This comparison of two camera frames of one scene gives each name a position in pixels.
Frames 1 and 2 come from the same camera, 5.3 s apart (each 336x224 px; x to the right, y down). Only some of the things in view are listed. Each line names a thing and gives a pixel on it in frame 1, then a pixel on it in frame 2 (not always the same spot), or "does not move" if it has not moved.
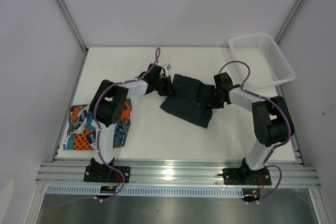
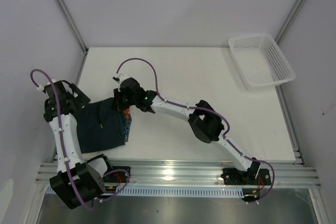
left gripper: (168, 91) to (81, 100)
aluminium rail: (294, 174) does not move
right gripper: (216, 105) to (118, 93)
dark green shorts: (189, 100) to (100, 126)
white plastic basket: (268, 65) does not move
